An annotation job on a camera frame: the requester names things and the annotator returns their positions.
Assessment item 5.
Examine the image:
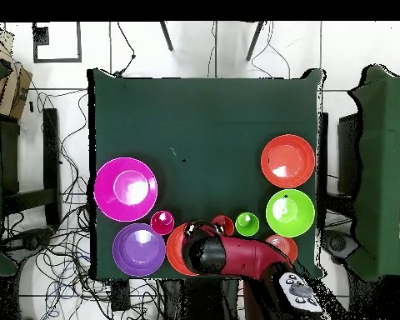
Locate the orange cup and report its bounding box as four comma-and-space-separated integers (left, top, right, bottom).
211, 214, 235, 237

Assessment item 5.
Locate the wide orange bowl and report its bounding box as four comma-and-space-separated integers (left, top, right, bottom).
260, 133, 317, 189
166, 222, 201, 277

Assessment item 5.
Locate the green cup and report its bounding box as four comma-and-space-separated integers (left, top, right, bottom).
234, 212, 260, 238

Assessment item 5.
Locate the crimson red cup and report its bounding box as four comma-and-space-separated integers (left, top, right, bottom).
150, 210, 175, 236

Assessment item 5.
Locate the purple bowl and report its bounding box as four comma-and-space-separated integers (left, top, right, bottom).
112, 222, 167, 278

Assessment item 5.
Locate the small deep orange bowl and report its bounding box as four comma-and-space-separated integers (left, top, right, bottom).
264, 233, 298, 264

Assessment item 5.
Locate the green bowl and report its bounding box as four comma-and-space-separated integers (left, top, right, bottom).
265, 188, 316, 238

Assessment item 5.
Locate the dark green tablecloth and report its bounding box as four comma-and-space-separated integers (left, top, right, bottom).
87, 67, 325, 281

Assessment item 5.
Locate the large pink bowl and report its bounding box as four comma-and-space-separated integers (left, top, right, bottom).
93, 157, 158, 223

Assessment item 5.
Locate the black power box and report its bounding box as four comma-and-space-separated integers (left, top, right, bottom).
110, 279, 132, 313

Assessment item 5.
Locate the cardboard box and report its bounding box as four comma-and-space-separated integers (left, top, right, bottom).
0, 26, 33, 120

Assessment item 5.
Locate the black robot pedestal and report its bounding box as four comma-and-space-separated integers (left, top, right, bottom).
159, 277, 248, 320

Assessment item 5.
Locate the tangle of black cables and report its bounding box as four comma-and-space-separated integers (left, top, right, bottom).
0, 89, 164, 320

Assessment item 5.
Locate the grey pedestal leg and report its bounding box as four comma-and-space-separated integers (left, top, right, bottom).
1, 227, 56, 264
321, 229, 359, 264

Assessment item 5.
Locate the black stand frame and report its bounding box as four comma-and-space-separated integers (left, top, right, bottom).
0, 107, 63, 228
336, 112, 363, 198

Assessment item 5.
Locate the black cable with plug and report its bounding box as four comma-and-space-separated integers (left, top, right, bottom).
112, 21, 137, 78

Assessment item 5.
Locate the black camera tripod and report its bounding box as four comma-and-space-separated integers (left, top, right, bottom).
158, 21, 267, 62

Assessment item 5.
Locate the black square floor frame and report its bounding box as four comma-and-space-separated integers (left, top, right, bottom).
32, 21, 83, 63

